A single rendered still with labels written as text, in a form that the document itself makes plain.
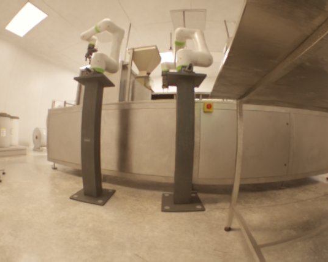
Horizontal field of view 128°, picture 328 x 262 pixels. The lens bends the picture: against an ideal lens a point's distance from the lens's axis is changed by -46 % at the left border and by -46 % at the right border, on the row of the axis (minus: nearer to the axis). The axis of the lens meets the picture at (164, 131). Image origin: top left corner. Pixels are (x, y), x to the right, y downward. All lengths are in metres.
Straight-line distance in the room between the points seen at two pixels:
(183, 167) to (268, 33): 0.89
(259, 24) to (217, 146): 1.06
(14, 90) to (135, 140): 3.76
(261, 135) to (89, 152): 1.38
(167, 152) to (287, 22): 1.15
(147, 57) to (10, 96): 3.61
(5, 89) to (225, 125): 4.46
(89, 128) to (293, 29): 1.13
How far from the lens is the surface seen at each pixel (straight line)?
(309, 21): 0.29
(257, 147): 1.33
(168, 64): 1.69
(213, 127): 1.21
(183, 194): 1.06
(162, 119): 1.22
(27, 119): 4.55
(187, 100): 1.00
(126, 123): 1.33
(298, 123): 1.60
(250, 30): 0.28
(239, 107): 0.72
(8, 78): 4.43
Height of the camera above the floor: 0.52
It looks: 1 degrees up
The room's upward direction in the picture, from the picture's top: 1 degrees clockwise
